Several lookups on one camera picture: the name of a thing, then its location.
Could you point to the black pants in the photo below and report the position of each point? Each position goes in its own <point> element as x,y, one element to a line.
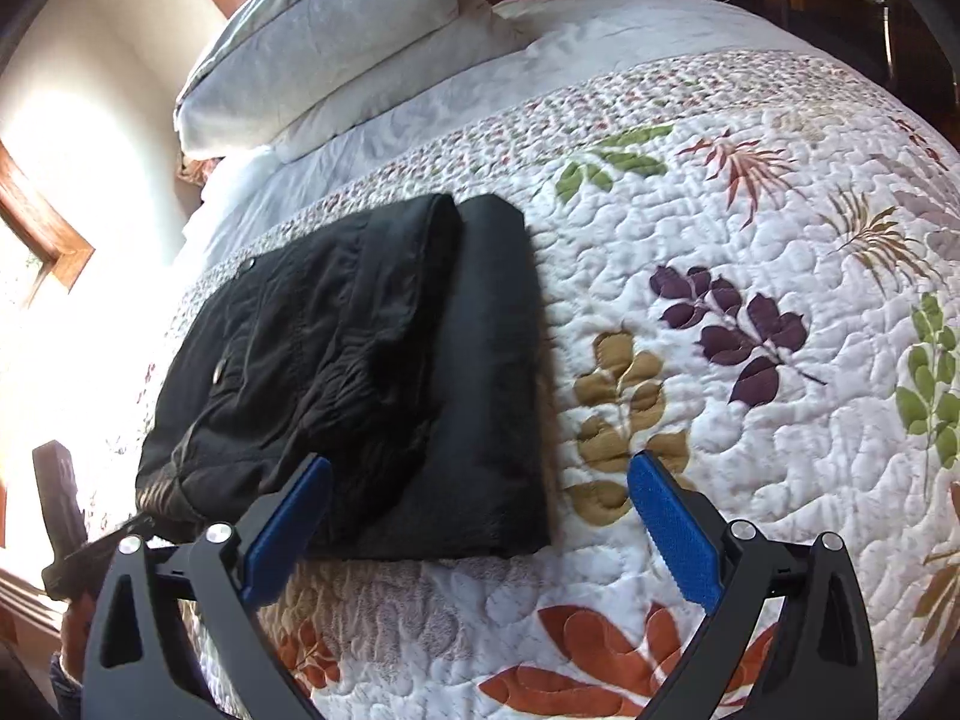
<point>402,345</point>

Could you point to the grey top pillow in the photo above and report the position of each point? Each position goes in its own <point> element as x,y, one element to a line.
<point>276,58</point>

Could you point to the grey bottom pillow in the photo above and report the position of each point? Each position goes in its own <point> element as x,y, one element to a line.
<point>476,36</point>

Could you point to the wooden framed side window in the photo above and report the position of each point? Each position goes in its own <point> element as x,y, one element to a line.
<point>61,251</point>

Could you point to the grey pillow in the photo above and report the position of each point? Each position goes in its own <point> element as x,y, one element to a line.
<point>276,58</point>
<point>476,36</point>

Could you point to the floral quilted bedspread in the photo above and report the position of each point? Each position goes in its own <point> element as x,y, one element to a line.
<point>748,265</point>

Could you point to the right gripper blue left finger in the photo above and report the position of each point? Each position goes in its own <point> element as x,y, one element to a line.
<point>237,569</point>

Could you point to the black office chair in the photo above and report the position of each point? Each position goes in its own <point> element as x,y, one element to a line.
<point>856,31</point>

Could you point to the pile of clothes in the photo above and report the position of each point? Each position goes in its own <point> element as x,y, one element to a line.
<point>196,172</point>

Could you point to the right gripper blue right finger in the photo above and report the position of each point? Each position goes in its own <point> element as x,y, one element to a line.
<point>726,568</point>

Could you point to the person's left hand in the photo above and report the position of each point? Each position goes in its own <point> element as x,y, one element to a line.
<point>74,635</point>

